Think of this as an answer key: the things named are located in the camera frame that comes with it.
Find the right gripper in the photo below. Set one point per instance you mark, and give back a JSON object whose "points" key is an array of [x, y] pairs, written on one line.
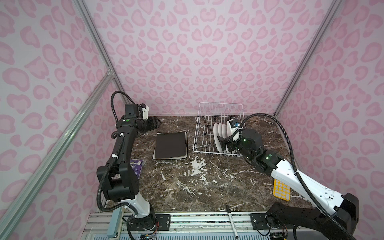
{"points": [[229, 141]]}

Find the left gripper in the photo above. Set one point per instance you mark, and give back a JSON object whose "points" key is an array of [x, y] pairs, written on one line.
{"points": [[153, 123]]}

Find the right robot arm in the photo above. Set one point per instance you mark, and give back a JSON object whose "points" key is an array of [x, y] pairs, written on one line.
{"points": [[333, 214]]}

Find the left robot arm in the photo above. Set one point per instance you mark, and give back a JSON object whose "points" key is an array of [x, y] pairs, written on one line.
{"points": [[119, 185]]}

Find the purple book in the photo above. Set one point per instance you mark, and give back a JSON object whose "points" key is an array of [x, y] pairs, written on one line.
{"points": [[137, 166]]}

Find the black marker pen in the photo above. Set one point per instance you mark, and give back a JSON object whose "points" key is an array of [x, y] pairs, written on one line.
{"points": [[236, 235]]}

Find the yellow calculator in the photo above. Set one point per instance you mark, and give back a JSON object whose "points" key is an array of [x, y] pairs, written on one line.
{"points": [[281, 190]]}

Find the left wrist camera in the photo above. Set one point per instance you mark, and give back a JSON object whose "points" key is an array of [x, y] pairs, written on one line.
{"points": [[145, 111]]}

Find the white wire dish rack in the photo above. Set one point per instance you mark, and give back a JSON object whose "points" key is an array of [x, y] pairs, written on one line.
{"points": [[211, 123]]}

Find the grey box on rail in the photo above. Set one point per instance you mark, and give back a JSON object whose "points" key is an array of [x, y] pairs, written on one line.
{"points": [[115, 226]]}

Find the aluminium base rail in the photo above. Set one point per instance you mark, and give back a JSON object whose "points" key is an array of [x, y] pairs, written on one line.
{"points": [[201, 226]]}

